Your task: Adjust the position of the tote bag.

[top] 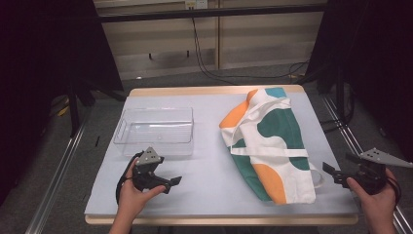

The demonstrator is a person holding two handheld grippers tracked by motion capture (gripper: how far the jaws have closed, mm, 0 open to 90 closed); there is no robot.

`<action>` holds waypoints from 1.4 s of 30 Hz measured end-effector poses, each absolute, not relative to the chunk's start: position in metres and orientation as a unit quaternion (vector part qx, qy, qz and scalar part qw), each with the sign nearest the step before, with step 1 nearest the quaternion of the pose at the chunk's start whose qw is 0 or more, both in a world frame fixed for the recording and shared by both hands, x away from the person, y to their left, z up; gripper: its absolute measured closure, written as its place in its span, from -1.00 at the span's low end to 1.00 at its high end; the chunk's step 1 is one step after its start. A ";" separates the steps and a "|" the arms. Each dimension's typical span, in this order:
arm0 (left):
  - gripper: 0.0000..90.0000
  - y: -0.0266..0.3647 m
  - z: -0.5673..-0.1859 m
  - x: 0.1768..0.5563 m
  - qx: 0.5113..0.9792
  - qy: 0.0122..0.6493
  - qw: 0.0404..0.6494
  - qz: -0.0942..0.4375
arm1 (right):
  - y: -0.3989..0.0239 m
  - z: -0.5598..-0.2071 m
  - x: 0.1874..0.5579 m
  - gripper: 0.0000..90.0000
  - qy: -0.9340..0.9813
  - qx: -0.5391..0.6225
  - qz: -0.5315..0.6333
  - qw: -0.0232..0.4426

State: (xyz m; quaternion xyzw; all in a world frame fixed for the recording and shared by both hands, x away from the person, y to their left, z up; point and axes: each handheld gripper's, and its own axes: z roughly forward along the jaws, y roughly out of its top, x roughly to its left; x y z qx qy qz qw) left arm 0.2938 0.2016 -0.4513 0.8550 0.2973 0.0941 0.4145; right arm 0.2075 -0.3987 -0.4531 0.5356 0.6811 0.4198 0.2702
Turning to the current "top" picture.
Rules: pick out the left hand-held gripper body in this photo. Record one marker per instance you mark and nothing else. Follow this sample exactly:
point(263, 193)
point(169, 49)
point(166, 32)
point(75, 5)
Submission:
point(146, 175)

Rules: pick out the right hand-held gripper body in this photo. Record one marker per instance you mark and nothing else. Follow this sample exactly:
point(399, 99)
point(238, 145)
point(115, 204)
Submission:
point(371, 178)

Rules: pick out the clear plastic container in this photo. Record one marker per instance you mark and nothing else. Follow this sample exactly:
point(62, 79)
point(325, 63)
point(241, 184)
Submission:
point(159, 131)

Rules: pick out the white green orange tote bag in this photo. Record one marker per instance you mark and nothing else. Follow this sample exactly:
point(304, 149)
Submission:
point(279, 156)

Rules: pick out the person's right hand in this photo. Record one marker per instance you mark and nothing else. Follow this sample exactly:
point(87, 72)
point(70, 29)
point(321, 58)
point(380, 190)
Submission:
point(380, 203)

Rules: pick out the person's left hand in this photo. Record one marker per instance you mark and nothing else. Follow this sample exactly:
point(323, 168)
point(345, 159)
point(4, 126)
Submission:
point(131, 200)

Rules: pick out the light blue wooden-edged table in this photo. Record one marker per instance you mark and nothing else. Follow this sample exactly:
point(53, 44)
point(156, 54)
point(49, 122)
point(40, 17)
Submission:
point(204, 182)

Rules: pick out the black stand leg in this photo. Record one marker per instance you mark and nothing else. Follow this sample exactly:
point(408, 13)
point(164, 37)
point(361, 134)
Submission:
point(73, 107)

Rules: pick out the black curtain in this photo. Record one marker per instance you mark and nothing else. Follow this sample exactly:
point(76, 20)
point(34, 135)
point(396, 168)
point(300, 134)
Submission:
point(42, 65)
point(373, 65)

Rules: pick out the black horizontal bar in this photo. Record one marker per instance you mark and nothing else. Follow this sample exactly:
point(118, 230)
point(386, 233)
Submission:
point(207, 13)

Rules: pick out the aluminium floor rail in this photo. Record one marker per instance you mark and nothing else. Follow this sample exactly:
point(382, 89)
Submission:
point(349, 136)
point(55, 182)

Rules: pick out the beige vertical post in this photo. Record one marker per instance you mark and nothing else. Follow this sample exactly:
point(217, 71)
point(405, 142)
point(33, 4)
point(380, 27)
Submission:
point(218, 35)

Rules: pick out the white wall socket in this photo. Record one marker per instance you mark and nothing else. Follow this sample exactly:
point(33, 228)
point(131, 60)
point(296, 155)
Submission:
point(196, 4)

